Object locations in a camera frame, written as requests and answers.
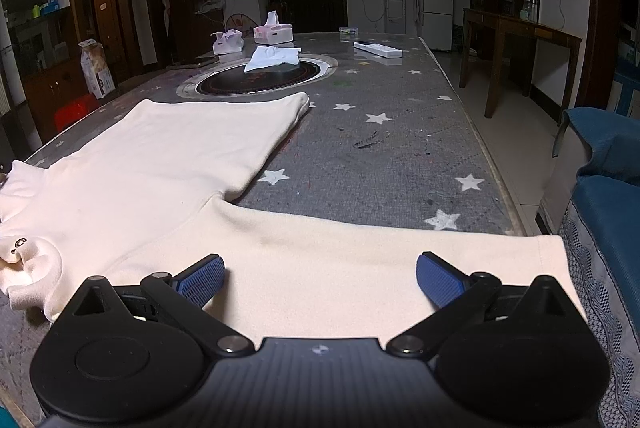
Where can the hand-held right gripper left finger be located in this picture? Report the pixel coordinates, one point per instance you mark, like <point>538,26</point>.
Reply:
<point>201,280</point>

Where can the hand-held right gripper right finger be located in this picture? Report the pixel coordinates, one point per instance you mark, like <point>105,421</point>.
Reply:
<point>440,280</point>

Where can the cream long-sleeved shirt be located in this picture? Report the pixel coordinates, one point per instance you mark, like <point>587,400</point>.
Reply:
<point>175,188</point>

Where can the grey star-print tablecloth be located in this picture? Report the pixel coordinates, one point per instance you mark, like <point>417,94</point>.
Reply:
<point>380,148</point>

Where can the blue upholstered sofa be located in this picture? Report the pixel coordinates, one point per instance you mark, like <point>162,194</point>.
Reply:
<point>607,228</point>

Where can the red plastic stool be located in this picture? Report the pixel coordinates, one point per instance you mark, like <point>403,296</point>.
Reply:
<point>75,111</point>

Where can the round black induction cooker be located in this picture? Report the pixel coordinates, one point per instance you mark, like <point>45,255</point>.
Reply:
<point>264,77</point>

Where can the white tissue sheet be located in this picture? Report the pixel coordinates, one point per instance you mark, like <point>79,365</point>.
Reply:
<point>272,57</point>

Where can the white paper snack bag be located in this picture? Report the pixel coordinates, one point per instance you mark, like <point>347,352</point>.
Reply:
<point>95,68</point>

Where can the white remote control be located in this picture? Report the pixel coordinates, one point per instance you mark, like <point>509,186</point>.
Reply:
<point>377,49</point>

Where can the small white tissue pack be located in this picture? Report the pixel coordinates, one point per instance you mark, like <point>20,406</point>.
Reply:
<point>227,41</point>

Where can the dark wooden side table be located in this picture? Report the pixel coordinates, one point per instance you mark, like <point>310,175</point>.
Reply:
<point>515,43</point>

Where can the pink tissue box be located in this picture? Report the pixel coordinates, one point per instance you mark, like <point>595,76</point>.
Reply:
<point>273,31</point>

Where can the electric fan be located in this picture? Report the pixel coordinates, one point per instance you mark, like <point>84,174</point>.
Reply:
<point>241,22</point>

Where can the small flat packet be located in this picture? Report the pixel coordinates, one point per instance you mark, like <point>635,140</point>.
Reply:
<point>349,31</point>

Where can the white refrigerator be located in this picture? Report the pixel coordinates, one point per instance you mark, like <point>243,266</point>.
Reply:
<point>436,3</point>

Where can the water dispenser with blue bottle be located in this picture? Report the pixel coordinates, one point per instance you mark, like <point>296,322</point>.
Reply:
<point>394,3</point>

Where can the dark wooden display cabinet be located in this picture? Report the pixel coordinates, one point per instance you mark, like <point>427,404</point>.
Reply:
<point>55,23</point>

